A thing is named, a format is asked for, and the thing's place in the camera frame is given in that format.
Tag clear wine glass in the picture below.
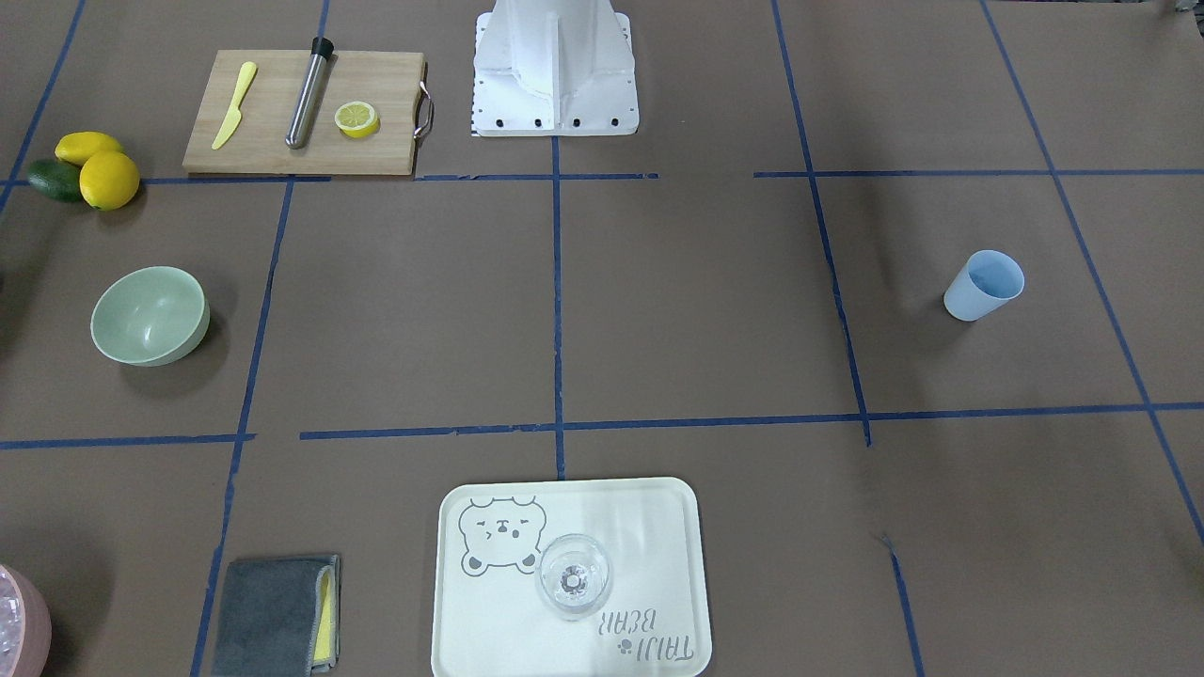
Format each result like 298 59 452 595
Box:
536 534 613 622

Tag yellow plastic knife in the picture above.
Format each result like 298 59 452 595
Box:
211 61 258 151

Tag yellow lemon lower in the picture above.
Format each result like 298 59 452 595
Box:
79 151 141 212

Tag light blue plastic cup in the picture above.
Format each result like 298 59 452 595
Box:
943 251 1026 322

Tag half lemon slice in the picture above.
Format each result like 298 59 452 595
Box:
334 102 380 140

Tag green lime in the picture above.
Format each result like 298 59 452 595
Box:
26 159 85 204

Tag steel muddler black cap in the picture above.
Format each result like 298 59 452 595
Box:
285 36 334 151

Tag yellow lemon upper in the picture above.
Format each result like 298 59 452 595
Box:
55 130 124 167

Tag yellow lemon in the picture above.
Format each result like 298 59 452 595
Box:
79 151 141 212
55 130 124 167

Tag grey folded cloth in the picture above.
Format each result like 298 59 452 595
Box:
212 553 342 676

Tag light green bowl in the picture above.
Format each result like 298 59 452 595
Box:
89 266 211 366

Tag wooden cutting board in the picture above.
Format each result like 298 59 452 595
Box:
183 51 427 176

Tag cream bear tray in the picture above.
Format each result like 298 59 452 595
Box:
431 477 713 676

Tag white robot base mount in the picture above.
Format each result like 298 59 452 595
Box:
470 1 641 137

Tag pink bowl of ice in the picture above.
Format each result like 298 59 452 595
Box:
1 564 53 676

